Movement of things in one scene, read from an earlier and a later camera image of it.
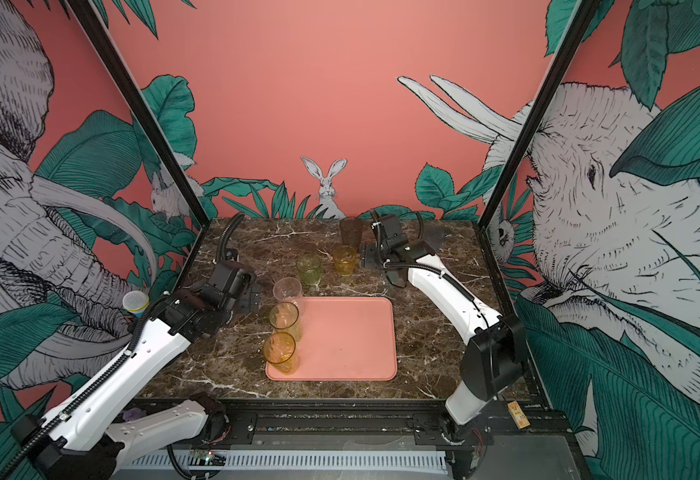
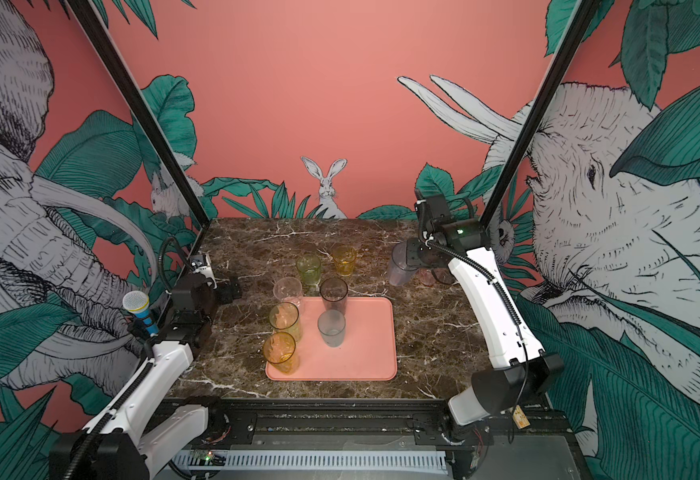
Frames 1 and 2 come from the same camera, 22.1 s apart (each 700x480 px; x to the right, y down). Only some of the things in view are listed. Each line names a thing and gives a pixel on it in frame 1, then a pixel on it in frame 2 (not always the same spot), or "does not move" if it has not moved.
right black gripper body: (376, 256) -> (421, 255)
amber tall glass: (279, 352) does not move
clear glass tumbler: (287, 289) does not move
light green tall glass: (284, 317) does not move
